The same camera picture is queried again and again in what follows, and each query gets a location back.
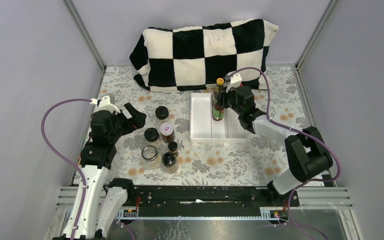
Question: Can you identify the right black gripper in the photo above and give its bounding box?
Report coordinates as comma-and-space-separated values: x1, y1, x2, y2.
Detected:
215, 82, 243, 116

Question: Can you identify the yellow cap sauce bottle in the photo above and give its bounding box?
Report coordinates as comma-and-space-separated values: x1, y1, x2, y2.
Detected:
211, 77, 225, 105
212, 100, 224, 121

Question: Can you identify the black spout lid shaker jar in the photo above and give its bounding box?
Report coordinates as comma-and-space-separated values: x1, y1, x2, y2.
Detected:
155, 106, 170, 127

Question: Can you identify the white divided organizer tray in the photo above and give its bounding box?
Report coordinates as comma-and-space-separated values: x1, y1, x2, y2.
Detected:
189, 93, 248, 144

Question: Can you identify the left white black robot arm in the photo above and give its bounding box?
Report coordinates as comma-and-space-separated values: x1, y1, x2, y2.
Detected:
59, 100, 147, 240

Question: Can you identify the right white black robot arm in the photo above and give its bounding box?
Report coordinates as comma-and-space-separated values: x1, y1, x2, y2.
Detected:
214, 85, 334, 206

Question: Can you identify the floral patterned table mat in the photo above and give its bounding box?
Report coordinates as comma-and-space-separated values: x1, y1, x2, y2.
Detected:
76, 65, 325, 187

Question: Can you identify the glass jar with metal lid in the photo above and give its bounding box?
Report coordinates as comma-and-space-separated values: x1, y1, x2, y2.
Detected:
141, 145, 162, 170

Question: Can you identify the small black pepper bottle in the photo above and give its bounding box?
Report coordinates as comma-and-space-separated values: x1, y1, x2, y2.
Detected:
167, 141, 179, 158

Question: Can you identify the black and white checkered pillow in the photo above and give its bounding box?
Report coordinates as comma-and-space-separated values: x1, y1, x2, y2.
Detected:
129, 19, 279, 93

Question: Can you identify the black perforated lid spice jar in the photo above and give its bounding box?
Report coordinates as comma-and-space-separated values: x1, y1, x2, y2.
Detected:
161, 152, 179, 174

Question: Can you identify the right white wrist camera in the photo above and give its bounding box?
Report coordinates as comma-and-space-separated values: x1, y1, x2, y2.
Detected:
224, 73, 242, 92

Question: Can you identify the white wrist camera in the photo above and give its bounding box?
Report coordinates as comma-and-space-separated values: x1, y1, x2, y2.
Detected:
89, 93, 121, 115
224, 73, 242, 92

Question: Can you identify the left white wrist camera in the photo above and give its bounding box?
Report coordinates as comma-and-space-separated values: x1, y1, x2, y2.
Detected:
89, 93, 121, 115

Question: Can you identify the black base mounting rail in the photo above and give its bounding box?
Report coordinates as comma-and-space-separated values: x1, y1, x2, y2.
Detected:
108, 178, 300, 218

